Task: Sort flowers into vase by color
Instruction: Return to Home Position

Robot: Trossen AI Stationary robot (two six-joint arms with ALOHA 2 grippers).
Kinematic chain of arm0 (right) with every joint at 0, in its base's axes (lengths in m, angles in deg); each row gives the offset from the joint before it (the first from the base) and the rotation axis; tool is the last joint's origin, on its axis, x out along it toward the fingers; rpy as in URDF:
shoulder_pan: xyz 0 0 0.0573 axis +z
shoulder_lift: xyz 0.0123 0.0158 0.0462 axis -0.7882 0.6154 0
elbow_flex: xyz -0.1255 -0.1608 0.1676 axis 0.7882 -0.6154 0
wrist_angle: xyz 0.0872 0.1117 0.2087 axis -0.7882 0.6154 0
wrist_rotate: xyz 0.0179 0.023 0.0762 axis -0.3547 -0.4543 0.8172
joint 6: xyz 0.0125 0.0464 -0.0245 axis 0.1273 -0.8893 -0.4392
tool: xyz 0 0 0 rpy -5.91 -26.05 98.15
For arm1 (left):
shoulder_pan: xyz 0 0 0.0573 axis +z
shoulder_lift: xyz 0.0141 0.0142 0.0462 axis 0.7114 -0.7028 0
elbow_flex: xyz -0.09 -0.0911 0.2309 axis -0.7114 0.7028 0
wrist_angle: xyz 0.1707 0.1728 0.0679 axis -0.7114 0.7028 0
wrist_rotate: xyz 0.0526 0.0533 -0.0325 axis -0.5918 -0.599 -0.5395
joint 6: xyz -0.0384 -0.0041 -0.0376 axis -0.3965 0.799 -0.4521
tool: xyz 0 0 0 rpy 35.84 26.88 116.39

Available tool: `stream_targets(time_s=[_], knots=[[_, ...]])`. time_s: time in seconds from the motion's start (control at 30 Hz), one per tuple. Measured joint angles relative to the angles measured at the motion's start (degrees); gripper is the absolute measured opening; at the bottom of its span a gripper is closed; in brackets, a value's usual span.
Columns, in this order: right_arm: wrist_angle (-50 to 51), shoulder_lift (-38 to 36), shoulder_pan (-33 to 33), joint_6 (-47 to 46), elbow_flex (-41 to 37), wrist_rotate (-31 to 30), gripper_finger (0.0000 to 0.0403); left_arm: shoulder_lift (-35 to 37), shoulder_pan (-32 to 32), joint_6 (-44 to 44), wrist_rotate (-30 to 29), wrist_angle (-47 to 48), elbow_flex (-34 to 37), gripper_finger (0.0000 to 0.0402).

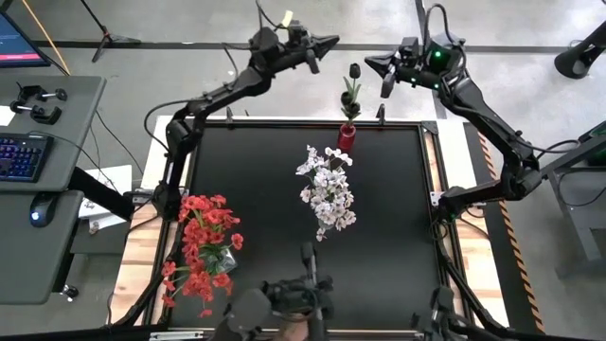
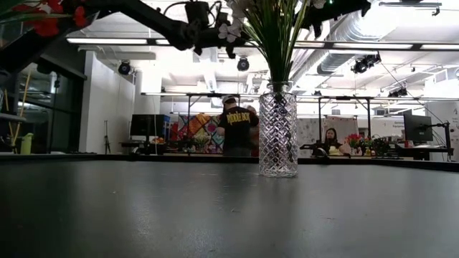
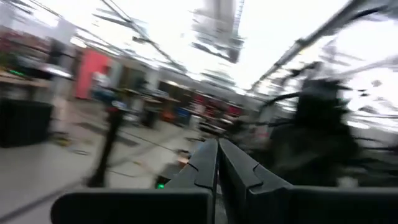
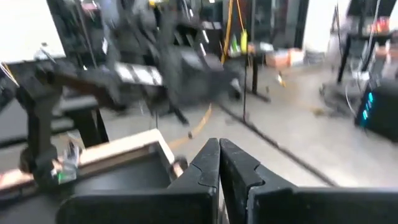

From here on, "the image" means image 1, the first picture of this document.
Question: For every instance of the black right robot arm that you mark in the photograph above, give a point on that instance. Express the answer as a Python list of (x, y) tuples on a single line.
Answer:
[(492, 123)]

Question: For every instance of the yellow rod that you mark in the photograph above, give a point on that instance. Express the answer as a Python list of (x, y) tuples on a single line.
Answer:
[(46, 38)]

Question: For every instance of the small black frame bracket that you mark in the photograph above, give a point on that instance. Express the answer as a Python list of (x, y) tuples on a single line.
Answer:
[(380, 114), (229, 116)]

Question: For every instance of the white printed papers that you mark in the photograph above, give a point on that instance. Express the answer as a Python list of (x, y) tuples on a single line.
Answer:
[(118, 177)]

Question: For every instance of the computer monitor screen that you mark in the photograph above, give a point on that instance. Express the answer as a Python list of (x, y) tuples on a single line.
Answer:
[(19, 42)]

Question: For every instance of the black computer mouse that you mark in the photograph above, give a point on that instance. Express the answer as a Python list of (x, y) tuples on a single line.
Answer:
[(42, 210)]

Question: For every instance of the hazard striped floor strip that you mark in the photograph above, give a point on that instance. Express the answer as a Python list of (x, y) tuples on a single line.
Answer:
[(516, 284)]

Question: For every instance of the black C-clamp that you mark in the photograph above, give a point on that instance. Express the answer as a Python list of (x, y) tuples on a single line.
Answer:
[(45, 116), (28, 91)]

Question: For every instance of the black backlit keyboard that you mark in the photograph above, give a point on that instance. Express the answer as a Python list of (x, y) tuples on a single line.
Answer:
[(23, 158)]

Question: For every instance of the yellow paper tag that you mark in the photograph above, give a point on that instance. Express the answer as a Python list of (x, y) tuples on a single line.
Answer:
[(287, 18)]

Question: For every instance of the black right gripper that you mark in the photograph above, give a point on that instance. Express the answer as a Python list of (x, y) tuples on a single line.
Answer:
[(426, 66)]

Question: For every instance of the dark stem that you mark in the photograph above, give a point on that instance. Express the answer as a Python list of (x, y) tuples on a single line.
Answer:
[(338, 215)]

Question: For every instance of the black tripod stand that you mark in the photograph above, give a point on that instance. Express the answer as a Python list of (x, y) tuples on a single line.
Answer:
[(107, 34)]

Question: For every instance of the red ribbed glass vase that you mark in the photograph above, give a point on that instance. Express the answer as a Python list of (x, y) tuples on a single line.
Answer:
[(346, 139)]

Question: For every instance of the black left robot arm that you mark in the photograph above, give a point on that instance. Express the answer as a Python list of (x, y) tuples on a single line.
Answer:
[(222, 92)]

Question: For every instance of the grey desk top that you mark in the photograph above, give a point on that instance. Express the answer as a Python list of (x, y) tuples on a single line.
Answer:
[(28, 265), (71, 142)]

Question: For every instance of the black post stand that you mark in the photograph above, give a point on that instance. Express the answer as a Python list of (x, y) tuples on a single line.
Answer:
[(575, 61)]

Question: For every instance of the black desk support bar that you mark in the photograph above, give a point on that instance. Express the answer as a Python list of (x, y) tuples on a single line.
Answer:
[(99, 192)]

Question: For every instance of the clear wavy glass vase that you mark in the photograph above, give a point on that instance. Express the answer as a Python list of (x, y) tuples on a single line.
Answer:
[(227, 263)]

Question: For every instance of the person's hand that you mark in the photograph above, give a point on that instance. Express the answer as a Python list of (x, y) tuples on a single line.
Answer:
[(291, 334)]

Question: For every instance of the grey equipment cart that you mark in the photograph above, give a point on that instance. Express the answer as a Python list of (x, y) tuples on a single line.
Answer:
[(582, 227)]

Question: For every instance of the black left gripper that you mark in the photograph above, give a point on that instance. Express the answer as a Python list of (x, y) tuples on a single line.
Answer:
[(279, 49)]

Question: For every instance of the white paper sheet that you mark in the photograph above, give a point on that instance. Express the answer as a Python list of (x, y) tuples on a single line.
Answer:
[(5, 116)]

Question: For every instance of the black desk knob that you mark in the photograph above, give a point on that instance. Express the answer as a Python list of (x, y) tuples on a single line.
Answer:
[(71, 292)]

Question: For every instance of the silver metal rail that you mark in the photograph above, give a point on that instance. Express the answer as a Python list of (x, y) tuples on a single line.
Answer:
[(175, 335)]

